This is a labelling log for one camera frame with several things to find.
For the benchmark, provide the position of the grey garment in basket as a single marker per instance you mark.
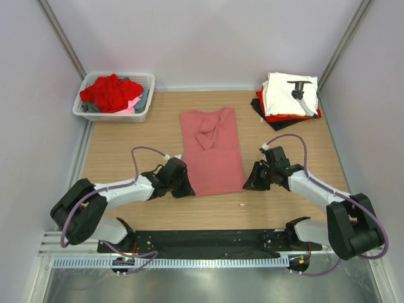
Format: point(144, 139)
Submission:
point(142, 102)

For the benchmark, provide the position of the white plastic basket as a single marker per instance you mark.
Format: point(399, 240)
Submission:
point(101, 95)

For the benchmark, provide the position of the pink t shirt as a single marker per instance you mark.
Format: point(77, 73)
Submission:
point(212, 151)

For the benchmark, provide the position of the black folded t shirt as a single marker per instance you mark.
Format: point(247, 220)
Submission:
point(274, 125)

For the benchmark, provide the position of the grey cable duct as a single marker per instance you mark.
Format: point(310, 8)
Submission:
point(112, 262)

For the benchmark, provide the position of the red folded t shirt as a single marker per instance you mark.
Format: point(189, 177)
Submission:
point(276, 118)

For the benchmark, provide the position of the light pink garment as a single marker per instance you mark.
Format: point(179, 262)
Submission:
point(131, 105)

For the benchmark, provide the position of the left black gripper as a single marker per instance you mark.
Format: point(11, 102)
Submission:
point(187, 190)

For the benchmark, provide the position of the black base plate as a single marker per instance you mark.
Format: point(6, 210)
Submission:
point(216, 244)

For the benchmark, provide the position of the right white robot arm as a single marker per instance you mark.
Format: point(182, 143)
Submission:
point(351, 228)

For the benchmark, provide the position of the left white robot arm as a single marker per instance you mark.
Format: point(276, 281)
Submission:
point(80, 212)

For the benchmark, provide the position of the red crumpled t shirt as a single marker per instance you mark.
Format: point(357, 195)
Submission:
point(110, 93)

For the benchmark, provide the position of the white folded printed t shirt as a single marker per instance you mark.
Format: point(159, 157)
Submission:
point(290, 95)

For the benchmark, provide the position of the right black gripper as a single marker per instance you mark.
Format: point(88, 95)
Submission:
point(254, 182)

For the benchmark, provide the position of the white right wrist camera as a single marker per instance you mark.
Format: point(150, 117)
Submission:
point(265, 147)

